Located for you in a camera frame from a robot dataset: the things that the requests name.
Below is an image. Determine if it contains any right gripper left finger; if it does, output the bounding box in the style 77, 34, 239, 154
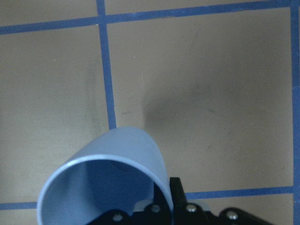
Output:
152, 183, 174, 225

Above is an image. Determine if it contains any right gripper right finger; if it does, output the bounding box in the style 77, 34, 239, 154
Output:
170, 177, 189, 225

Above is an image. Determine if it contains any blue cup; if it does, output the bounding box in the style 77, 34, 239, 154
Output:
37, 127, 173, 225

